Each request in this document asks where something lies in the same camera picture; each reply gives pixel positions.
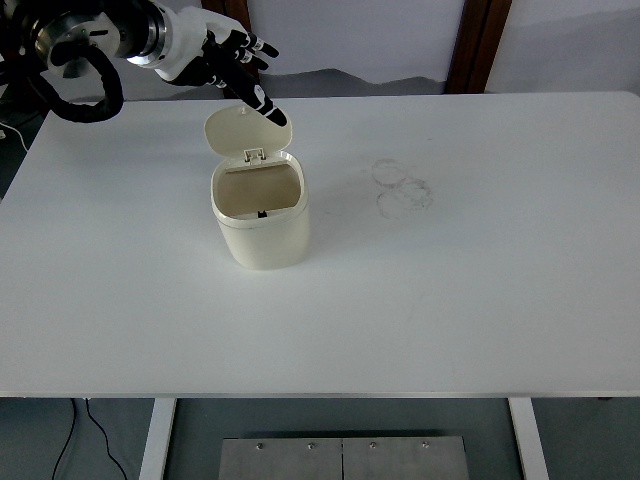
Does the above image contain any thin black floor cable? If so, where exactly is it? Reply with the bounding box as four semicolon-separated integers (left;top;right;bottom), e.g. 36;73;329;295
52;397;78;480
81;397;130;480

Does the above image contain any thin white cable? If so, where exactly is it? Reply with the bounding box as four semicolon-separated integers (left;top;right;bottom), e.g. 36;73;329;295
0;119;30;152

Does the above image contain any grey metal plate with screws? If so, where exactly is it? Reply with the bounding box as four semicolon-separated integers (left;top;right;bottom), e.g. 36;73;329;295
217;436;469;480

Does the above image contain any white table leg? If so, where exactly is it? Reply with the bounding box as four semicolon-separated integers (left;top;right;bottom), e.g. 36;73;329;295
508;397;551;480
137;397;178;480

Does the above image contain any cream trash bin with lid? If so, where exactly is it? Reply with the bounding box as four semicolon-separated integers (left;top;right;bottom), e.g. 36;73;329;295
203;103;311;272

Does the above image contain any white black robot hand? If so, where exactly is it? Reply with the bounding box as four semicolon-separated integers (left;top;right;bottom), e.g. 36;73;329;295
153;4;292;129

